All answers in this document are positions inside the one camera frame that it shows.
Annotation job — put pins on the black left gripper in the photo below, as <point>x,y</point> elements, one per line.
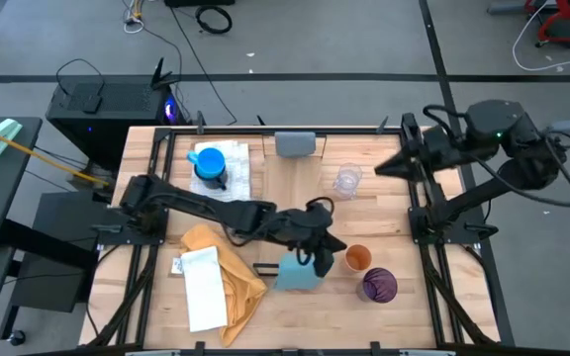
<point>307,225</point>

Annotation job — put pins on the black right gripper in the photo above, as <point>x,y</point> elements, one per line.
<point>431,151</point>

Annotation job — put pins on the small pale orange cup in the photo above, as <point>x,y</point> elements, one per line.
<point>359,258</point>

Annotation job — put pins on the purple translucent tumbler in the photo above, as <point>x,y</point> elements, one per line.
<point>379,286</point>

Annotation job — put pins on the dark navy mug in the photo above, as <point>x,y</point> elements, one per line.
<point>216,183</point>

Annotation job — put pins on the bright blue plastic mug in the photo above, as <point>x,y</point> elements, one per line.
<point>211,162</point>

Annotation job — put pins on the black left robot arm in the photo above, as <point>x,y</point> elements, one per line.
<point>191,203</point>

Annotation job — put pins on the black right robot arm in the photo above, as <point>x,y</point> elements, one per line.
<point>493,123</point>

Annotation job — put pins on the yellow waffle cloth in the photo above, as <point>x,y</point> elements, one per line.
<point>245,292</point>

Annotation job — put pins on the white plaid dish towel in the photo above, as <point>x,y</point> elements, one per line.
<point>238,168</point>

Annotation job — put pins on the white folded cloth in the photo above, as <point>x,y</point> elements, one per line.
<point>203,292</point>

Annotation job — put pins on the small white paper tag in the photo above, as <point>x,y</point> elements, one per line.
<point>176,266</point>

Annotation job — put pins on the black wifi antenna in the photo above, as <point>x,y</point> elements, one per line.
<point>159,74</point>

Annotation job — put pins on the black computer tower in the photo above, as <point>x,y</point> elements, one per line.
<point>117,123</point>

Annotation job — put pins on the small black box device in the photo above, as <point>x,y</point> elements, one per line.
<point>91,104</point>

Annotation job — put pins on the black caster wheel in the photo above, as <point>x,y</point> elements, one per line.
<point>16,337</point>

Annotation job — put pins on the black desk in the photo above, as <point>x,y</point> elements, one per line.
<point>3,198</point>

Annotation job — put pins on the mint green stapler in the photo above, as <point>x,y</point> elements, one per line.
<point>3,133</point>

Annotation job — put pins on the black aluminium table frame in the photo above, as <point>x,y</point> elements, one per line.
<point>354,131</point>

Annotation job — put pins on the black pedestal stand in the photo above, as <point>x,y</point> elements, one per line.
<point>52,277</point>

